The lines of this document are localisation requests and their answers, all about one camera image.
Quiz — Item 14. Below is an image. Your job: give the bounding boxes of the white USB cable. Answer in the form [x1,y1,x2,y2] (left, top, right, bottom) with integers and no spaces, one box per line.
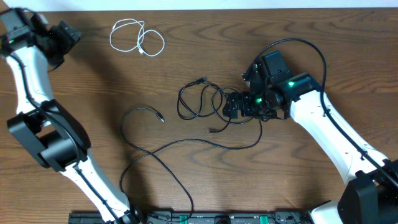
[109,18,165,57]

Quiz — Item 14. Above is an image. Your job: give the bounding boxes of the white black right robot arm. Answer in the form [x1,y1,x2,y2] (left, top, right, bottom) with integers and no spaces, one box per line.
[223,73,397,223]

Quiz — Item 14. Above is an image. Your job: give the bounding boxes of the black USB cable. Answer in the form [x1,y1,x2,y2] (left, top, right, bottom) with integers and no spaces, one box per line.
[119,86,264,218]
[176,77,233,134]

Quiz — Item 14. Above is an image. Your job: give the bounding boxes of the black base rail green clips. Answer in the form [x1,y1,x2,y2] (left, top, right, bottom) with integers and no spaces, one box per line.
[68,210,312,224]

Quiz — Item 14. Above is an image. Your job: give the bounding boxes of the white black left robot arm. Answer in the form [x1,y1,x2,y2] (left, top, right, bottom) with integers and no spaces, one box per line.
[1,8,140,223]

